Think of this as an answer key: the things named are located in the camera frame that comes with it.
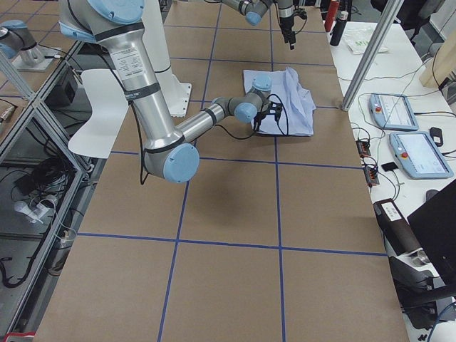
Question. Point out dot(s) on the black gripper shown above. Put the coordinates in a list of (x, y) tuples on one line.
[(258, 117), (286, 24)]

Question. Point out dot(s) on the light blue striped shirt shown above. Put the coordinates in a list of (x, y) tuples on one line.
[(297, 101)]

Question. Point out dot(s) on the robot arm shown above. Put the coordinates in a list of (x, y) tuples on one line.
[(253, 11), (168, 152)]

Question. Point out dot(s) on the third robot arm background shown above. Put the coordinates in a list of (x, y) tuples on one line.
[(19, 45)]

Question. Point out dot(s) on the red cylinder bottle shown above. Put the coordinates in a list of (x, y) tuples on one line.
[(331, 14)]

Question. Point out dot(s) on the black water bottle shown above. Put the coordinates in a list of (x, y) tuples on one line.
[(338, 28)]

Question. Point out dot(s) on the orange terminal block strip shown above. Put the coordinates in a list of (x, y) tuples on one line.
[(369, 164)]

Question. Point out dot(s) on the upper blue teach pendant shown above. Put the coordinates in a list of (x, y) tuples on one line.
[(392, 112)]

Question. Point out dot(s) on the blue teach pendant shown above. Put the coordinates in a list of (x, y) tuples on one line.
[(392, 112), (418, 156)]

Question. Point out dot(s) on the small black square pad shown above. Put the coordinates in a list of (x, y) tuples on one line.
[(389, 166)]

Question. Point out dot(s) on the white plastic chair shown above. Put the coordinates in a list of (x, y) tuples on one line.
[(97, 135)]

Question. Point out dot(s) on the lower blue teach pendant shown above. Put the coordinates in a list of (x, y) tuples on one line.
[(418, 156)]

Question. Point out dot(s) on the brown cylinder white label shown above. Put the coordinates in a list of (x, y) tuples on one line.
[(395, 227)]

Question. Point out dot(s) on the black monitor near right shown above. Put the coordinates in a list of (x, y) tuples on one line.
[(433, 224)]

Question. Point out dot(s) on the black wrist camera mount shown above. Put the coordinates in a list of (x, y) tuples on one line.
[(301, 13), (274, 109)]

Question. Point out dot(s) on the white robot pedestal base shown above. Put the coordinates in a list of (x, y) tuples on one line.
[(177, 94)]

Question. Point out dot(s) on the aluminium frame post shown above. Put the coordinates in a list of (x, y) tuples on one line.
[(380, 32)]

